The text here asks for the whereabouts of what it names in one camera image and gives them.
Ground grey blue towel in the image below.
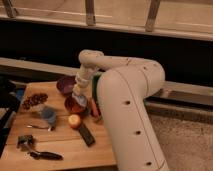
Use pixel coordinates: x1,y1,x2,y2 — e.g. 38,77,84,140
72,94,87,107

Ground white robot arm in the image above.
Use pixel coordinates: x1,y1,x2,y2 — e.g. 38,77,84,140
74,50,169,171

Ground purple bowl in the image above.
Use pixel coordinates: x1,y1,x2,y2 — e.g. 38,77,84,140
56,76,76,95

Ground red bowl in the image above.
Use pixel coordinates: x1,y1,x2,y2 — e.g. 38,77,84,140
64,95,87,114

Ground green plastic tray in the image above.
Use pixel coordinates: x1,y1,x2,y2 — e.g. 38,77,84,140
92,75,100,103

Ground orange red carrot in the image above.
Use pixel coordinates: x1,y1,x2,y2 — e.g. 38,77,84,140
90,98,100,117

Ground yellow red apple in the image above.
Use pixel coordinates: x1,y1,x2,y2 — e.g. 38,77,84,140
68,114,81,129

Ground blue grey cup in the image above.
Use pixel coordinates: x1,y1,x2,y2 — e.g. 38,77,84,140
41,106,56,127

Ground black rectangular remote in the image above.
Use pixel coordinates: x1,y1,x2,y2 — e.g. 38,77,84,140
78,123,95,147

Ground bunch of dark red grapes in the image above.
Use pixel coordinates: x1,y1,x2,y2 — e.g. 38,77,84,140
22,93,48,110

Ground metal spoon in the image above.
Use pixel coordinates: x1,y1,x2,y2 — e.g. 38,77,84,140
26,125,55,131

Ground dark chair at left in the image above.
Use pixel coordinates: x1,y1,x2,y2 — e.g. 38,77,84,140
0,75,20,156

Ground small metal black clip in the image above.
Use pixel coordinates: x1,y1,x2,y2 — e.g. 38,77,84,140
17,135,34,151

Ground black handled tool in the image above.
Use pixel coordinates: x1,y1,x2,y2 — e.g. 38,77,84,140
29,152,63,160

